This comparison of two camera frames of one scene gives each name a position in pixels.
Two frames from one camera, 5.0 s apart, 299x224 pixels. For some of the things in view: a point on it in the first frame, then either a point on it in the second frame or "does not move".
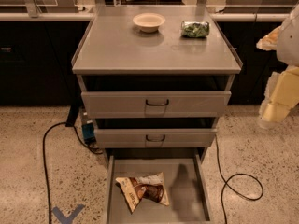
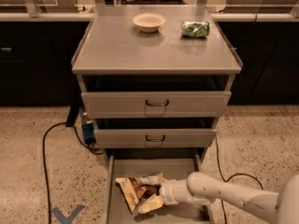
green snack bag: (194, 29) does not move
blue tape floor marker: (69, 218) does not move
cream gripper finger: (272, 113) to (154, 203)
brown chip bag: (146, 187) does not move
